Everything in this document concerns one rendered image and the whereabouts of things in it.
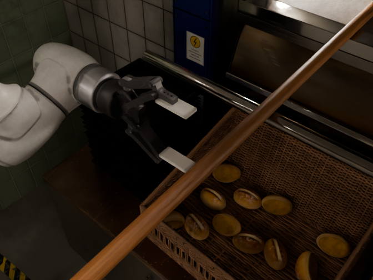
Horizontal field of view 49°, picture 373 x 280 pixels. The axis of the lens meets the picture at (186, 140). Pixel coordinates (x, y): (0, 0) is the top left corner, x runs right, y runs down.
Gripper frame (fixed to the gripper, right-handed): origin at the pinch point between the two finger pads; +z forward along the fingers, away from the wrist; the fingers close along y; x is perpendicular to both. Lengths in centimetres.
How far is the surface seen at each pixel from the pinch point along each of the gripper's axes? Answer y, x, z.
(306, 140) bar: 3.5, -17.4, 15.4
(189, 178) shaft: -0.8, 7.2, 6.6
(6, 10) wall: 25, -30, -117
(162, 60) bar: 2.4, -18.7, -23.0
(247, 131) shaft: -0.4, -8.6, 7.3
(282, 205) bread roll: 56, -40, 7
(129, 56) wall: 43, -56, -77
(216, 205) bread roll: 57, -28, -11
